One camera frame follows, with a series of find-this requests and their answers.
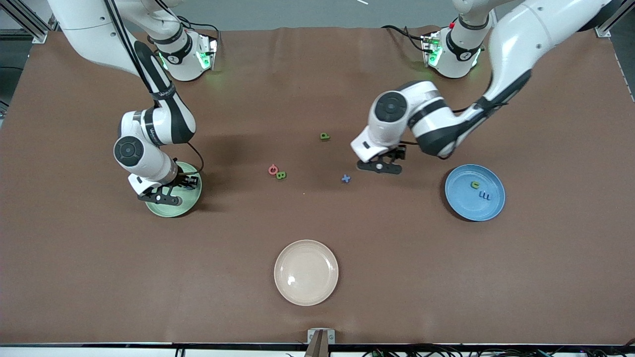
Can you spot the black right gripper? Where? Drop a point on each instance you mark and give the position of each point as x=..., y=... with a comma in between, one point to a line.
x=184, y=180

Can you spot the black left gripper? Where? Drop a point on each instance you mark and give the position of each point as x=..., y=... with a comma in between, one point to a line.
x=398, y=153

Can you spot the red letter Q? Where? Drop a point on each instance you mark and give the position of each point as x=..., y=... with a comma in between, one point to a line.
x=273, y=170

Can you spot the blue letter m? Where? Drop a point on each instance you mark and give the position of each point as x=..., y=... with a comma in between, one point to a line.
x=485, y=196

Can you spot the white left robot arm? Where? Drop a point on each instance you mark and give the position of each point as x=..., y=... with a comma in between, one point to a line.
x=516, y=34

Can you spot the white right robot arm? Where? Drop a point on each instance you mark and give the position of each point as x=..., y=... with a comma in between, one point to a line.
x=89, y=29

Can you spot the green plate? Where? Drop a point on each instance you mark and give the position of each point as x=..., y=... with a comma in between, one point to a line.
x=171, y=212

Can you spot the blue plate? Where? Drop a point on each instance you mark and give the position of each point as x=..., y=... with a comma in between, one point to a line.
x=466, y=208

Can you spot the brown table cover mat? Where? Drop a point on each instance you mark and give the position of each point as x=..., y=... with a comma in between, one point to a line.
x=317, y=99

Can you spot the beige plate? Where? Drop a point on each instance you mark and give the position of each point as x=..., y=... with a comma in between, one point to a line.
x=306, y=272

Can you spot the white left camera bracket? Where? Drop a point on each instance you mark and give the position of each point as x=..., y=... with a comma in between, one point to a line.
x=372, y=146

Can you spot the white camera bracket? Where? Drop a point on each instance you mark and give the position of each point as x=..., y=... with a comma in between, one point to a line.
x=372, y=146
x=144, y=184

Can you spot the white right camera bracket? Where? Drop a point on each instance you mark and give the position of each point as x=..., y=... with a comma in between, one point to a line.
x=144, y=184

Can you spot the white table edge rail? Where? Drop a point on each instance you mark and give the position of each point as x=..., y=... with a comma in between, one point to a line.
x=99, y=351

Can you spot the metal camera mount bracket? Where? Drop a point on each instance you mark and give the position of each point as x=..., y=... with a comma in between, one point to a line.
x=321, y=342

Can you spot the aluminium frame profile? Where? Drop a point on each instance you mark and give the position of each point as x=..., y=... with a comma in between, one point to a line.
x=38, y=35
x=602, y=30

